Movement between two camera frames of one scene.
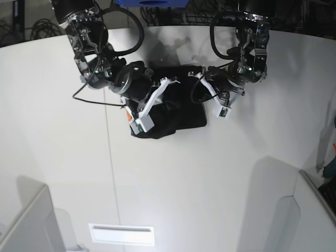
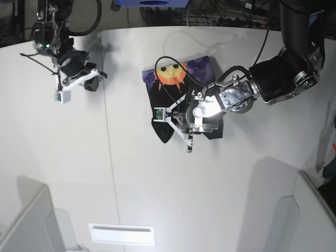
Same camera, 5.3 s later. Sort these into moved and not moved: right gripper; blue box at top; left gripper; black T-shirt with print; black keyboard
Moved: black T-shirt with print; left gripper; right gripper
Not moved: blue box at top; black keyboard
